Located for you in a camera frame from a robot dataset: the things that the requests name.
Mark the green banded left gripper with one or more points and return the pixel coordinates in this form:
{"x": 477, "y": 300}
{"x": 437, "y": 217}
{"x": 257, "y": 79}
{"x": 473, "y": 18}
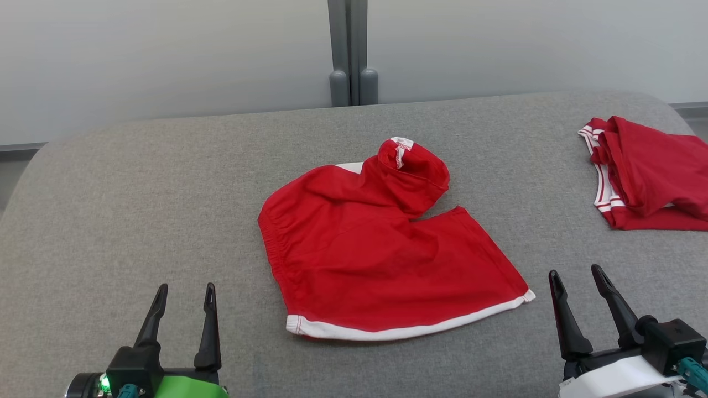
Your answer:
{"x": 193, "y": 387}

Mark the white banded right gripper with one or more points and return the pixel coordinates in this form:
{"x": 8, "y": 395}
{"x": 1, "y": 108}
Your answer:
{"x": 608, "y": 378}

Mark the grey partition post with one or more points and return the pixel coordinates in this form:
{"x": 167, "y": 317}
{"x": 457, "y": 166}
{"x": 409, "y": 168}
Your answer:
{"x": 353, "y": 50}

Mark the grey fabric sofa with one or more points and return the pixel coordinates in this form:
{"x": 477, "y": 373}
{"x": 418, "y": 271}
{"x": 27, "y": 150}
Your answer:
{"x": 166, "y": 221}

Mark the red Bulls basketball jersey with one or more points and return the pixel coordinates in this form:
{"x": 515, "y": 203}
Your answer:
{"x": 652, "y": 177}

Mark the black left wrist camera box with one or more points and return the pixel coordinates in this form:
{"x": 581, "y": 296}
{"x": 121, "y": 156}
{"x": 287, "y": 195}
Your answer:
{"x": 133, "y": 370}

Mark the red shorts with white hem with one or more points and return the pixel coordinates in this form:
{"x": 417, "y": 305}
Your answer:
{"x": 359, "y": 260}

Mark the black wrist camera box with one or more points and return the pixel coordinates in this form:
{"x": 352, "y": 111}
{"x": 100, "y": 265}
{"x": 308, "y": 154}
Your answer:
{"x": 133, "y": 370}
{"x": 672, "y": 342}

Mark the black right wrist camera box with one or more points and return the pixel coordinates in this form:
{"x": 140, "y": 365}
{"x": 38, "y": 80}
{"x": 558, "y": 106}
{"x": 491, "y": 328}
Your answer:
{"x": 672, "y": 342}

